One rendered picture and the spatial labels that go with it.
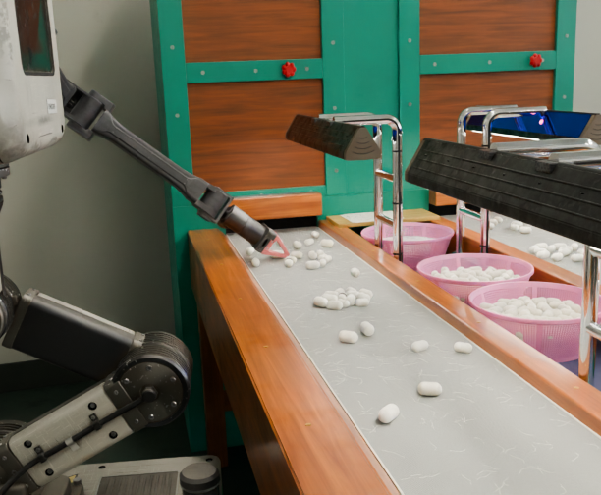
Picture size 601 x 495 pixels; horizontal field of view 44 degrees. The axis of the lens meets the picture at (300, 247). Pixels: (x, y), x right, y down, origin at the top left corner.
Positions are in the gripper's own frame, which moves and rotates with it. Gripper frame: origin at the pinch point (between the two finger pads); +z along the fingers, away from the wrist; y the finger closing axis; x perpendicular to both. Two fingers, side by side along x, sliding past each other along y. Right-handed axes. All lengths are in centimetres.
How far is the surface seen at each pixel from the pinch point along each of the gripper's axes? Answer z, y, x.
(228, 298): -17.4, -39.0, 11.9
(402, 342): 5, -70, -4
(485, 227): 34, -18, -37
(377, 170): 5.8, -2.6, -32.6
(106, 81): -63, 120, -7
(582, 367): 16, -99, -19
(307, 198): 5.7, 32.9, -15.9
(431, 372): 4, -85, -4
